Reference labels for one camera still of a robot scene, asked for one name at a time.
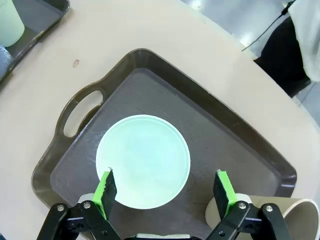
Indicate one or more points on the person in cream shirt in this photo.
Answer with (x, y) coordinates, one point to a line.
(307, 37)

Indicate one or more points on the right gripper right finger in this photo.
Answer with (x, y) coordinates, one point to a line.
(223, 192)

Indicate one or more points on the pale green bowl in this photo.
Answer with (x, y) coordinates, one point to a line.
(142, 160)

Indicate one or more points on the brown tall cup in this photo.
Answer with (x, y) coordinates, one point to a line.
(270, 202)

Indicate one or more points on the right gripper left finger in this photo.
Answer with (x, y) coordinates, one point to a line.
(107, 192)

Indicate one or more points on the pale green tall cup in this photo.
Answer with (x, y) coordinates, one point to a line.
(10, 22)

